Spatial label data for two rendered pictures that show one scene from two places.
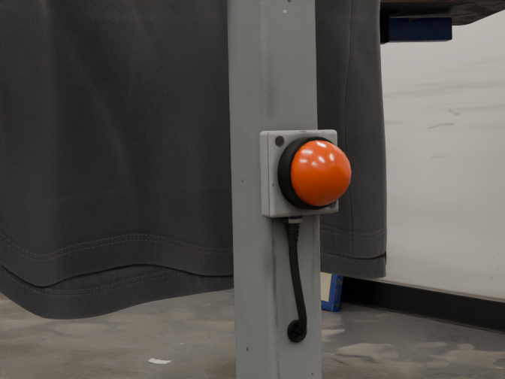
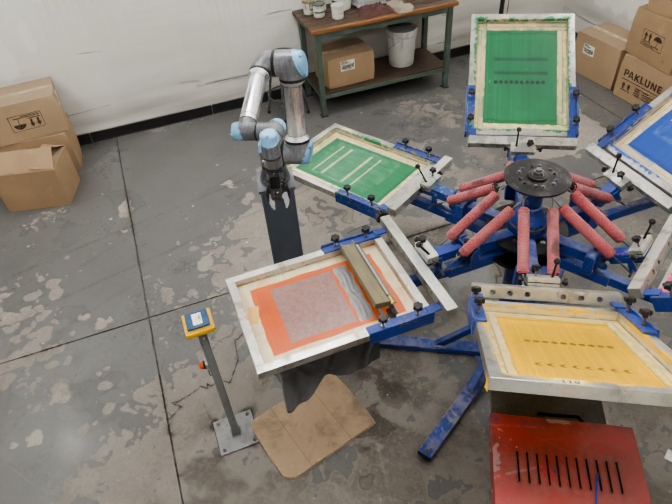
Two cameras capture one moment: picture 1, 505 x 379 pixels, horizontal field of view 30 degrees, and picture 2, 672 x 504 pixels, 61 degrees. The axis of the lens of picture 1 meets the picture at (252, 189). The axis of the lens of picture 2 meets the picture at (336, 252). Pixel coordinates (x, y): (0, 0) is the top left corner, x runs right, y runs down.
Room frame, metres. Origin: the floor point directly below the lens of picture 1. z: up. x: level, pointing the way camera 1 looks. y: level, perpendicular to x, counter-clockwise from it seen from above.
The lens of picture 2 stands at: (1.67, -1.45, 2.85)
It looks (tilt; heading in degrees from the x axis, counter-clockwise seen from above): 42 degrees down; 106
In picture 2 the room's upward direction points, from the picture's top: 5 degrees counter-clockwise
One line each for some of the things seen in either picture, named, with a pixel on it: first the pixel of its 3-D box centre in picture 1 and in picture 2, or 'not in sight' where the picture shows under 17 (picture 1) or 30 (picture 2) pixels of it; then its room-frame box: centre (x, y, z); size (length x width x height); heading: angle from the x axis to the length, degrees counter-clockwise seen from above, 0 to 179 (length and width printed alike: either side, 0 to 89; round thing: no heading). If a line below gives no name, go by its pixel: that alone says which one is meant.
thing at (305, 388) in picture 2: not in sight; (333, 367); (1.18, 0.00, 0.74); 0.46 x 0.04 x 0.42; 34
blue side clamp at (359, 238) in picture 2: not in sight; (351, 245); (1.15, 0.57, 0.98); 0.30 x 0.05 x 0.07; 34
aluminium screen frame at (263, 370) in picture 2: not in sight; (325, 298); (1.11, 0.21, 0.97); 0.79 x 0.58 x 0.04; 34
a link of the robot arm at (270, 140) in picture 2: not in sight; (270, 144); (0.90, 0.36, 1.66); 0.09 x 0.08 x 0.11; 95
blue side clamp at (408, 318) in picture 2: not in sight; (400, 324); (1.46, 0.11, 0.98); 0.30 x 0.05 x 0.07; 34
